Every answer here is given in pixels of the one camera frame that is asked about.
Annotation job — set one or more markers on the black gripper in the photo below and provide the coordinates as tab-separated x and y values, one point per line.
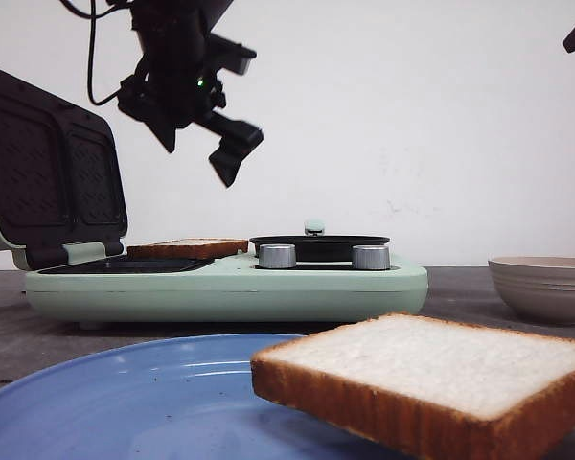
175	80

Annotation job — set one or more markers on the black frying pan green handle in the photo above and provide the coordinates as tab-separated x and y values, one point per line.
316	246

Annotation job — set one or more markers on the silver left control knob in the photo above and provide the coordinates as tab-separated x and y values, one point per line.
277	256

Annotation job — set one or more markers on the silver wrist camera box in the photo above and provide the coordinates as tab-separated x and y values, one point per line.
223	53

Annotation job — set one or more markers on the silver right control knob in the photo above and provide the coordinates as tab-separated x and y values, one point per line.
371	257

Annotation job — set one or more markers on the cream ribbed bowl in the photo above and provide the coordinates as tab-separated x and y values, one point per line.
536	287

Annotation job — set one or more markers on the blue plate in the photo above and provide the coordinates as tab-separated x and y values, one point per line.
182	398

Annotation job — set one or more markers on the white bread slice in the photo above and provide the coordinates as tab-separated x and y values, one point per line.
431	388
190	248

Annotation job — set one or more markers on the silver control knob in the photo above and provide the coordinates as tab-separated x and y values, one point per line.
371	257
277	256

